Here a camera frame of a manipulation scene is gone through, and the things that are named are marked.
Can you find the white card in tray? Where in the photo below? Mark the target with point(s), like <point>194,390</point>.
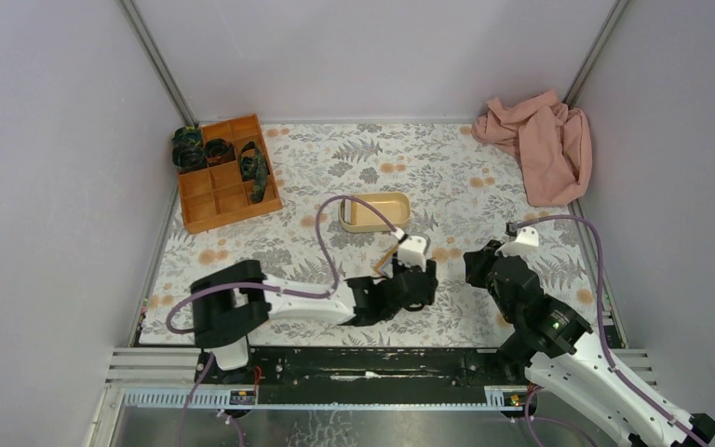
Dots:
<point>347,213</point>

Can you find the pink crumpled cloth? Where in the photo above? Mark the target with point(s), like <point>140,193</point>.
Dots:
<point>550,140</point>

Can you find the yellow leather card holder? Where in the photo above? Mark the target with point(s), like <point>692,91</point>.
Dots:
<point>384,267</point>

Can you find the orange compartment organizer tray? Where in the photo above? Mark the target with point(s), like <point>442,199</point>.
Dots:
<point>224,173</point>

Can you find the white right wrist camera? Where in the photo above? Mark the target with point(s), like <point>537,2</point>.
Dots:
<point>522,241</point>

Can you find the floral patterned table mat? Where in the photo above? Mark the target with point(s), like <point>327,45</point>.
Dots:
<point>462,195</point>

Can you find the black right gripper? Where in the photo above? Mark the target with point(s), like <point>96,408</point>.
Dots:
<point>480,267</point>

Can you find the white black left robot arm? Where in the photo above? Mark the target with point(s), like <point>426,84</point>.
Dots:
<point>233,302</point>

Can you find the beige oval plastic tray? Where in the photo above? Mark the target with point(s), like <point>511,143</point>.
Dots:
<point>369,213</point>

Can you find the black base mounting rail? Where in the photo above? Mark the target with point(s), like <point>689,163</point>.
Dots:
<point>362,375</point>

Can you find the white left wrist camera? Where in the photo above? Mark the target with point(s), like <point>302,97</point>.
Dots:
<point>411,250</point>

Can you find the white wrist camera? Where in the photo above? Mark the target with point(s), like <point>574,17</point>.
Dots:
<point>411,250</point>
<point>522,241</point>

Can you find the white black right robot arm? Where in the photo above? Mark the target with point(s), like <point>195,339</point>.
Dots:
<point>556,348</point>

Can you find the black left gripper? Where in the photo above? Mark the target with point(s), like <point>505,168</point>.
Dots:
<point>417,283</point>

